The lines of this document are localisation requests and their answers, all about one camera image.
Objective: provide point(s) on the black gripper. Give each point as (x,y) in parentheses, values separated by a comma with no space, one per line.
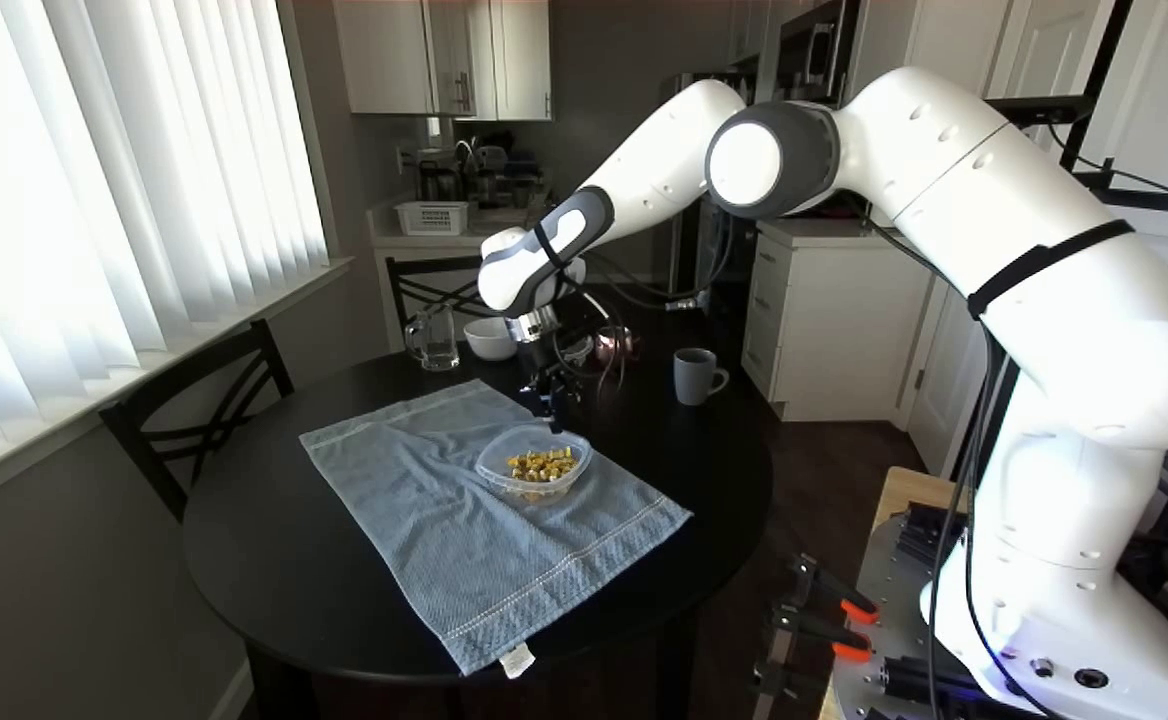
(560,364)

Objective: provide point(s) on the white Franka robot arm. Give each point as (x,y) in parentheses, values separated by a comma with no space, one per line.
(1079,347)

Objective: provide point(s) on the yellow candy pile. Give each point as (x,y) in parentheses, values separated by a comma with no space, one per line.
(540,467)

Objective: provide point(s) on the blue towel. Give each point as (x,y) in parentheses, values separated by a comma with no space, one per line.
(436,542)

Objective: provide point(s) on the white bowl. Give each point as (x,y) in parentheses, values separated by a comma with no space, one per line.
(489,343)

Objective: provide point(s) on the clear plastic container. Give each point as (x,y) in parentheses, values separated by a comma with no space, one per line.
(493,479)

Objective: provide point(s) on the clear drinking glass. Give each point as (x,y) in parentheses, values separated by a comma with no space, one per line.
(433,347)

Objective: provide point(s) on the grey mug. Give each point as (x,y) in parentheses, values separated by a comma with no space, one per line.
(695,377)

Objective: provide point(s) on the black chair with crossed back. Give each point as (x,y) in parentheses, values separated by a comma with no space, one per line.
(436,267)
(209,360)

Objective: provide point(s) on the white plastic tub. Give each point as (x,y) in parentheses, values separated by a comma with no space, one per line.
(430,216)

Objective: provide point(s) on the dark kitchen counter appliances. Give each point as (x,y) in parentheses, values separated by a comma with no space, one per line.
(476,162)

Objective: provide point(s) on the white lower cabinet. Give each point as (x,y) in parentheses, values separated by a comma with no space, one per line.
(831,323)

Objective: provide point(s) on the robot mounting table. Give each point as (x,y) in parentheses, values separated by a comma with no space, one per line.
(897,501)

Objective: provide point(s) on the white upper kitchen cabinets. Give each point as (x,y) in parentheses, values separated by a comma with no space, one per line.
(396,55)

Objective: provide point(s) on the white vertical window blinds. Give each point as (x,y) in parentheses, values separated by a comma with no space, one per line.
(105,173)

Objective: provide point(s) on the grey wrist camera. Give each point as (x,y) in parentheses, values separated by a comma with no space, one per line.
(532,327)

